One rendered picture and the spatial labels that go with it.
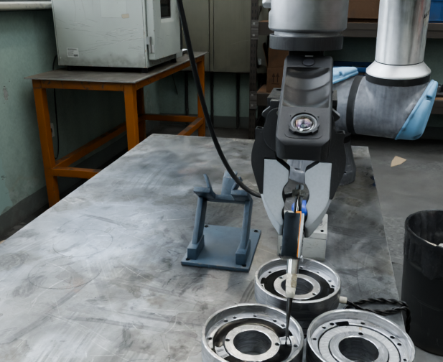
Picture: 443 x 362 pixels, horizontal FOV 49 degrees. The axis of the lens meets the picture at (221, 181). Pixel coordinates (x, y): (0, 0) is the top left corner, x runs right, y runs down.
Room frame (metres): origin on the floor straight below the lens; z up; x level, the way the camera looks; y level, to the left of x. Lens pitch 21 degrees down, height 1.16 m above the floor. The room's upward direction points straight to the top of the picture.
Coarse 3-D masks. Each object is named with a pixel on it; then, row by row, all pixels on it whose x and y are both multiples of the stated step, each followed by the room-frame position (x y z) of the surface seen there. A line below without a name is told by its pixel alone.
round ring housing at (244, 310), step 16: (240, 304) 0.46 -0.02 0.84; (256, 304) 0.46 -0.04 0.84; (208, 320) 0.43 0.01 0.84; (224, 320) 0.45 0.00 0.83; (272, 320) 0.45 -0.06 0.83; (208, 336) 0.42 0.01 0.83; (240, 336) 0.43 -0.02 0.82; (256, 336) 0.43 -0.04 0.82; (272, 336) 0.42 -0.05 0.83; (208, 352) 0.38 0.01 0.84; (240, 352) 0.40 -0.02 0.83; (272, 352) 0.40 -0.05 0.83
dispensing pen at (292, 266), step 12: (300, 192) 0.49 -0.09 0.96; (300, 204) 0.49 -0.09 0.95; (288, 216) 0.46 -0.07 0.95; (288, 228) 0.46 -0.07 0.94; (288, 240) 0.45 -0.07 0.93; (288, 252) 0.44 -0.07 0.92; (288, 264) 0.45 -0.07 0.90; (288, 276) 0.44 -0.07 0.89; (288, 288) 0.44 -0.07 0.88; (288, 300) 0.43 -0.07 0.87; (288, 312) 0.42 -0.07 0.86; (288, 324) 0.42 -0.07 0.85
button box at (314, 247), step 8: (320, 224) 0.66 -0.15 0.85; (320, 232) 0.63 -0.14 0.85; (280, 240) 0.64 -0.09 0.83; (304, 240) 0.64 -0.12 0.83; (312, 240) 0.63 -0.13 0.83; (320, 240) 0.63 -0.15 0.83; (280, 248) 0.64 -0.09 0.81; (304, 248) 0.64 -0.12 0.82; (312, 248) 0.63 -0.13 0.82; (320, 248) 0.63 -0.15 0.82; (304, 256) 0.63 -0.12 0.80; (312, 256) 0.63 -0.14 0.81; (320, 256) 0.63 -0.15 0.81
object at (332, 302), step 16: (256, 272) 0.53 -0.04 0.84; (272, 272) 0.55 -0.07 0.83; (320, 272) 0.55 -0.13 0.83; (336, 272) 0.53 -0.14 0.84; (256, 288) 0.50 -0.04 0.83; (304, 288) 0.53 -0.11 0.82; (336, 288) 0.51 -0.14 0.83; (272, 304) 0.48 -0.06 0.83; (304, 304) 0.46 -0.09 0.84; (320, 304) 0.47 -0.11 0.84; (336, 304) 0.49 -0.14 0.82; (304, 320) 0.46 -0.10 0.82
